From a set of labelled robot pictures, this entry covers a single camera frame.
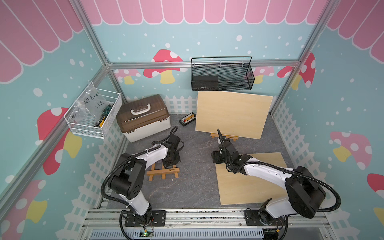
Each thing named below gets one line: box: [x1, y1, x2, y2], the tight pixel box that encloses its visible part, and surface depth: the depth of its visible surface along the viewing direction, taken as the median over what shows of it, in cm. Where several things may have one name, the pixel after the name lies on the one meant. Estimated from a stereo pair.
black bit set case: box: [178, 112, 197, 127], surface depth 118 cm
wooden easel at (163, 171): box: [146, 163, 180, 181], surface depth 89 cm
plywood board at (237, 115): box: [195, 91, 273, 140], surface depth 97 cm
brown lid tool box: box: [116, 94, 171, 143], surface depth 98 cm
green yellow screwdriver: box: [93, 103, 115, 127], surface depth 75 cm
